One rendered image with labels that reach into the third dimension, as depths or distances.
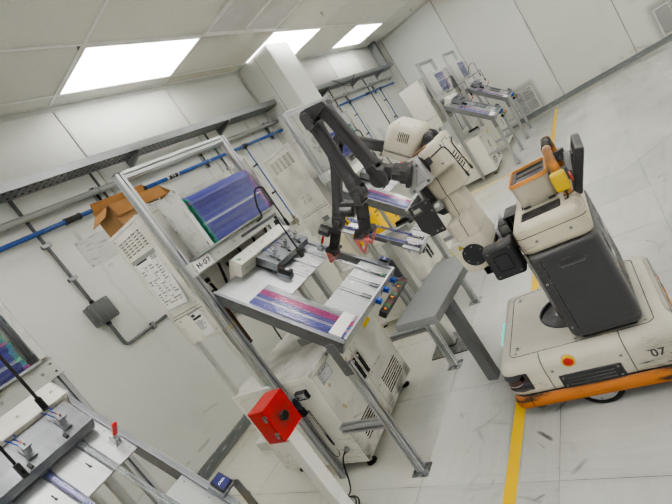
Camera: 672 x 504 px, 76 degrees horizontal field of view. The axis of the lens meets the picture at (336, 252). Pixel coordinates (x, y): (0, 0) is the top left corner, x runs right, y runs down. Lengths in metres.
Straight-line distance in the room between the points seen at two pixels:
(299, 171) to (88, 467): 2.42
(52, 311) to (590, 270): 3.11
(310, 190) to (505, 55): 6.68
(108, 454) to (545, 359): 1.62
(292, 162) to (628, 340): 2.45
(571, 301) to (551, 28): 7.86
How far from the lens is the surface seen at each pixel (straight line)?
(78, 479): 1.62
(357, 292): 2.21
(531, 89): 9.47
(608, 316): 1.89
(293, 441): 1.82
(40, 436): 1.67
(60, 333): 3.42
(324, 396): 2.21
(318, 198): 3.36
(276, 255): 2.34
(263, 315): 2.05
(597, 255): 1.76
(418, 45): 9.76
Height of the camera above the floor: 1.37
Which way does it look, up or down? 9 degrees down
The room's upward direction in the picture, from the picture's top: 34 degrees counter-clockwise
